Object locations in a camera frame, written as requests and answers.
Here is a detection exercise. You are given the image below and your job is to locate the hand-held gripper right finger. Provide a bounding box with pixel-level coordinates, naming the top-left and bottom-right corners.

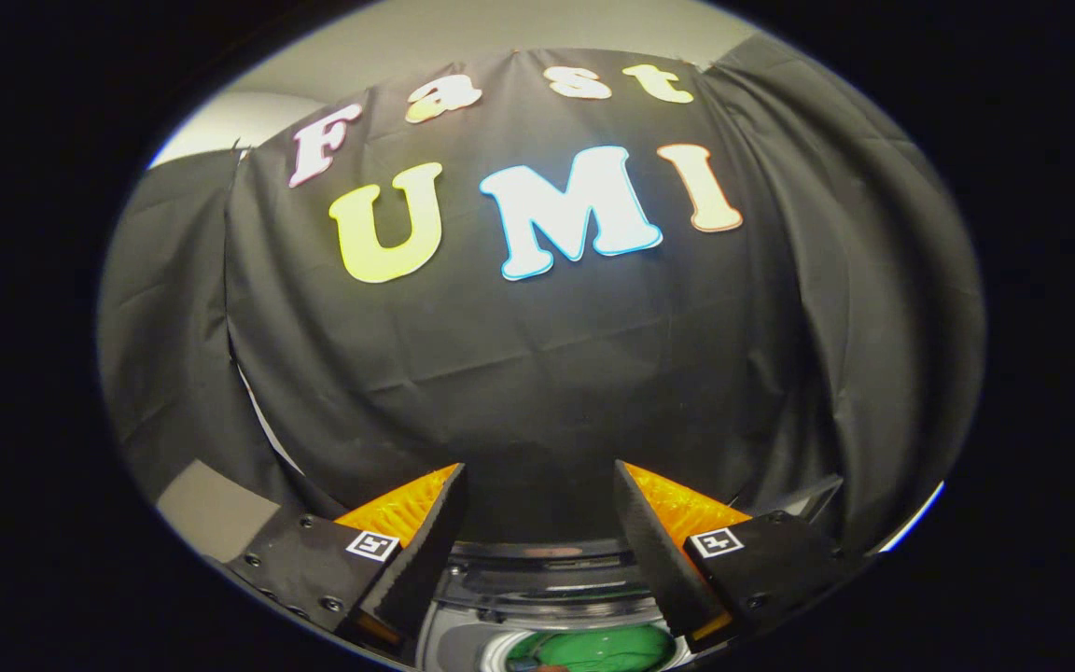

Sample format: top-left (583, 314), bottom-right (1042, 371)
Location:
top-left (612, 459), bottom-right (860, 654)

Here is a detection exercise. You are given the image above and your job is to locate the green sports shirt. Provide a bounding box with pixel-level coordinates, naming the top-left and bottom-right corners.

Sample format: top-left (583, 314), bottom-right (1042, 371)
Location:
top-left (505, 623), bottom-right (677, 672)

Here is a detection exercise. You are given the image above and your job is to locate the black backdrop cloth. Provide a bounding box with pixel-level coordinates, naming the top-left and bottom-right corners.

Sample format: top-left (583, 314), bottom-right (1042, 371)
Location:
top-left (99, 47), bottom-right (986, 561)

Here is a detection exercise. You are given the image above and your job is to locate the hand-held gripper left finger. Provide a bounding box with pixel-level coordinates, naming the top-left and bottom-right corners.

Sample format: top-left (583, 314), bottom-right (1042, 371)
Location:
top-left (225, 463), bottom-right (468, 650)

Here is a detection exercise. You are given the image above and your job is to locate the grey cabinet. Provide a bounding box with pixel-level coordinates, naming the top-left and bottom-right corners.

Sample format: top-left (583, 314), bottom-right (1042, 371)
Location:
top-left (157, 459), bottom-right (282, 564)

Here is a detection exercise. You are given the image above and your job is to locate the grey washing machine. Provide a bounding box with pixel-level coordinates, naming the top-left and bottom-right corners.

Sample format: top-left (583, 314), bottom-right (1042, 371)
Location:
top-left (416, 537), bottom-right (716, 672)

